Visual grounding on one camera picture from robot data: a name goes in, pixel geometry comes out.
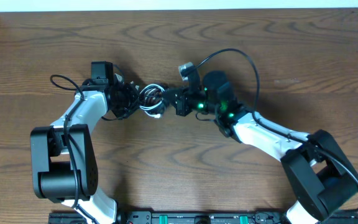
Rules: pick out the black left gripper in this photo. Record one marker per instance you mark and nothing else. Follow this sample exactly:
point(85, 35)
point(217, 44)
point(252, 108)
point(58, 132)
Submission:
point(135, 94)

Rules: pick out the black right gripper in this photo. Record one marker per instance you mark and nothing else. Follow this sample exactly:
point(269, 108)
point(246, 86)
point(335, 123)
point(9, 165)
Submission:
point(181, 105)

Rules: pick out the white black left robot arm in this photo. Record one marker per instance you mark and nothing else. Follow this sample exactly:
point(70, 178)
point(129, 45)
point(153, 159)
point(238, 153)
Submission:
point(64, 167)

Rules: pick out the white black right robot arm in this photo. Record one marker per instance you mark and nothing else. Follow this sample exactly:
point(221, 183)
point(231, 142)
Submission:
point(320, 174)

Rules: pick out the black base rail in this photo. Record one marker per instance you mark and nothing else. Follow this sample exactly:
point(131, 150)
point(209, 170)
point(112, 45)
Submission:
point(145, 217)

